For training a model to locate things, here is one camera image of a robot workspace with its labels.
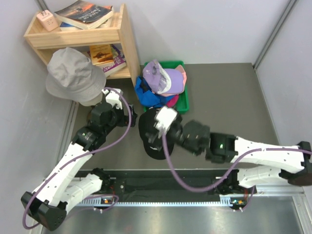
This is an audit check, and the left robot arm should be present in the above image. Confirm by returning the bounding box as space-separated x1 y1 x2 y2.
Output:
21 101 137 231

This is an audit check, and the dark cover paperback book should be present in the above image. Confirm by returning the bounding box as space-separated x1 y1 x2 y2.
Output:
55 0 114 29

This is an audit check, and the magenta cap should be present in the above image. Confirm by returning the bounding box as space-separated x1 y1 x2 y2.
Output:
166 95 179 108

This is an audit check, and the lavender baseball cap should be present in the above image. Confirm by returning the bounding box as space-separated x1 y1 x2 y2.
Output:
142 59 185 96

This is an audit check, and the green plastic bin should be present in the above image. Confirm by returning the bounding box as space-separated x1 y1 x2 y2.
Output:
144 60 189 114

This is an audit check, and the wooden shelf unit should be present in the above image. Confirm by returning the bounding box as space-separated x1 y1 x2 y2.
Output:
24 3 141 83

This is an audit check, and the blue cap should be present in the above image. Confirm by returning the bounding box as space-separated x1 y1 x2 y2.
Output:
135 76 165 108

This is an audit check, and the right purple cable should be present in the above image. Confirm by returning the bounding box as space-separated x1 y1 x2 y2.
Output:
162 133 312 213

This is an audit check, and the aluminium rail with cable duct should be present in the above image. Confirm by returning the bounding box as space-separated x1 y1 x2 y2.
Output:
70 176 305 208

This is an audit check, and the light pink cap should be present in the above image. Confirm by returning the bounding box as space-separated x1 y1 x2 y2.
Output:
175 64 187 86

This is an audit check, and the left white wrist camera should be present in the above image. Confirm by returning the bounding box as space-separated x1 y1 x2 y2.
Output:
102 89 123 110

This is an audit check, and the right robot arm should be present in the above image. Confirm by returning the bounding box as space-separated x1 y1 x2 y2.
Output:
139 113 312 194

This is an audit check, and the orange cover book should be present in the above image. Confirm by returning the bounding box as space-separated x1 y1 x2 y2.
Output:
89 44 115 67

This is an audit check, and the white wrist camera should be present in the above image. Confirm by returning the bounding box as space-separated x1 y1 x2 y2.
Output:
155 106 178 137
102 89 123 110

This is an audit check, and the beige mannequin head stand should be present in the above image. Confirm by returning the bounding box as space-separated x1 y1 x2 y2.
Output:
80 93 103 115

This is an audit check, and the blue book under stack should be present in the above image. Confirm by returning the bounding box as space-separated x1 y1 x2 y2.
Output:
59 22 81 31

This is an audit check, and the pink power adapter cube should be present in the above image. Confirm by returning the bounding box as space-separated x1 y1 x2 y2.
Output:
36 10 59 32

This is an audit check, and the grey bucket hat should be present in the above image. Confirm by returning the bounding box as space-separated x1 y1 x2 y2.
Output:
46 47 106 103

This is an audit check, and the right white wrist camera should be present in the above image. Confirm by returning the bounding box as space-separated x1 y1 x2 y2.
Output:
155 106 178 137

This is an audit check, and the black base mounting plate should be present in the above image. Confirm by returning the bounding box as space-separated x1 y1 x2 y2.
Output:
73 169 256 198

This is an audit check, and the black baseball cap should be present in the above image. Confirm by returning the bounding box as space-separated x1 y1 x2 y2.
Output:
138 108 166 160

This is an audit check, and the purple cover book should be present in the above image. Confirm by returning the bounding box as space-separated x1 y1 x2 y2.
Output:
103 44 126 77

